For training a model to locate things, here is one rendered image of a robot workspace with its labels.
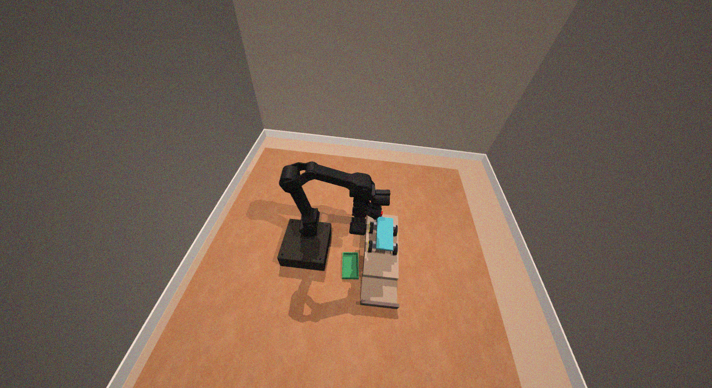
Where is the green tray floor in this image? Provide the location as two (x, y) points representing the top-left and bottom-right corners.
(343, 255), (358, 277)

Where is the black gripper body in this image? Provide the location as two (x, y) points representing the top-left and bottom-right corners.
(349, 199), (368, 235)

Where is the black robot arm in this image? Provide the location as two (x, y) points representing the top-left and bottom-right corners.
(279, 161), (390, 240)

